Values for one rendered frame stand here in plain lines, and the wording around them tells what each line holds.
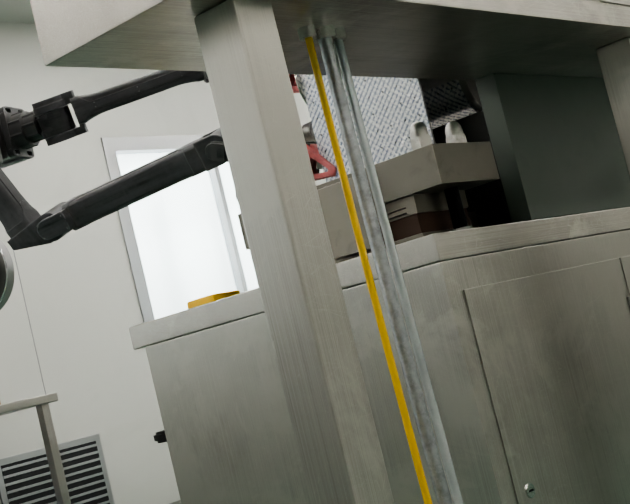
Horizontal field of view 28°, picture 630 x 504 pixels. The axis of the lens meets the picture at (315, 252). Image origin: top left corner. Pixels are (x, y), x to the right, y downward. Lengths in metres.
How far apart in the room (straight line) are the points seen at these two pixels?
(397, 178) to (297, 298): 0.64
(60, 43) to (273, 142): 0.26
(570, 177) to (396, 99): 0.32
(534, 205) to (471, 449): 0.44
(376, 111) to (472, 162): 0.28
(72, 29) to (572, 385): 0.99
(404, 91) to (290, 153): 0.83
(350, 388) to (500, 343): 0.60
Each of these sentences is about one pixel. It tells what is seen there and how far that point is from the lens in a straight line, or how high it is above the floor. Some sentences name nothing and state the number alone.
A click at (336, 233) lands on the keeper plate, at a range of 1.90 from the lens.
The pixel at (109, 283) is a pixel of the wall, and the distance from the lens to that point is 6.52.
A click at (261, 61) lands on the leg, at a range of 1.28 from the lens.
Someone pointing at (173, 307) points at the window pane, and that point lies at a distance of 6.82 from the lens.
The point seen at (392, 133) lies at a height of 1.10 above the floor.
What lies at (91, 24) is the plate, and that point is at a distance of 1.33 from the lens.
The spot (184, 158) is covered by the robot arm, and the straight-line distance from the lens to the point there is 2.31.
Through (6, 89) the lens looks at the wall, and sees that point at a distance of 6.47.
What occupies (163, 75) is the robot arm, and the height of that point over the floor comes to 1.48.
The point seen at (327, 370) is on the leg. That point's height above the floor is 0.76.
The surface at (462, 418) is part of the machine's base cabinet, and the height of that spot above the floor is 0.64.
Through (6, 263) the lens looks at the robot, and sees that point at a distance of 2.80.
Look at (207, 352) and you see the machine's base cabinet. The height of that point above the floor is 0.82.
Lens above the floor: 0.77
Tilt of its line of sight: 5 degrees up
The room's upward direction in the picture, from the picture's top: 14 degrees counter-clockwise
